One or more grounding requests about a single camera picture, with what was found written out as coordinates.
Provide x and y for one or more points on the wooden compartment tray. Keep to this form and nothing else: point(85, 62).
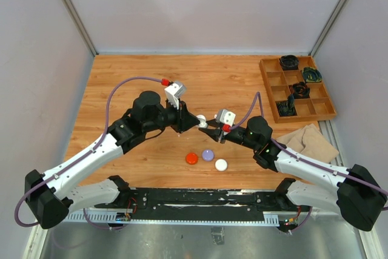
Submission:
point(319, 107)

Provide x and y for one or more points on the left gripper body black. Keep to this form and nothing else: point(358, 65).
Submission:
point(176, 119)

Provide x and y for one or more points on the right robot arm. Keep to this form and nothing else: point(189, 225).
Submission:
point(352, 193)

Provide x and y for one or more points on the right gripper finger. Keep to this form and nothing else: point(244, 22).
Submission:
point(214, 123)
point(214, 134)

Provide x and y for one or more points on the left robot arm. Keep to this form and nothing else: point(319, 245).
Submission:
point(52, 195)

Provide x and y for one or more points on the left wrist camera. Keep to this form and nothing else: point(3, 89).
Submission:
point(173, 91)

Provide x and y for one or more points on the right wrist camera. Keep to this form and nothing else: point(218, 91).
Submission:
point(225, 119)

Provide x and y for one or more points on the black orange rolled sock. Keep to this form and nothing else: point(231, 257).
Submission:
point(300, 90)

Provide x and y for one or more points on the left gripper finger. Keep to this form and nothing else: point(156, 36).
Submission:
point(187, 116)
point(189, 123)

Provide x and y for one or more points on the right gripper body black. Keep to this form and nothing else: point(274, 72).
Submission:
point(223, 136)

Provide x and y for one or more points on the beige cloth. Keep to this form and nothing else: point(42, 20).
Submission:
point(309, 142)

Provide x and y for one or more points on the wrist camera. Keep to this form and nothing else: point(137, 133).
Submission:
point(173, 91)
point(225, 119)

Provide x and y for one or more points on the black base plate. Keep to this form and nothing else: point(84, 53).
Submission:
point(240, 205)

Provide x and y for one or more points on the orange earbud charging case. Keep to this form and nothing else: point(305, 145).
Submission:
point(191, 158)

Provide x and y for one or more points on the dark green rolled sock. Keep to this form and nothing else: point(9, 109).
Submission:
point(311, 75)

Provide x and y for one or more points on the white earbud charging case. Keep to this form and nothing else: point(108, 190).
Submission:
point(221, 165)

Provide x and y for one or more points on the purple earbud charging case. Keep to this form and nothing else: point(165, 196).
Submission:
point(208, 155)

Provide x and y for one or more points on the dark blue rolled sock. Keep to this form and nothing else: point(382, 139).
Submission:
point(287, 107)

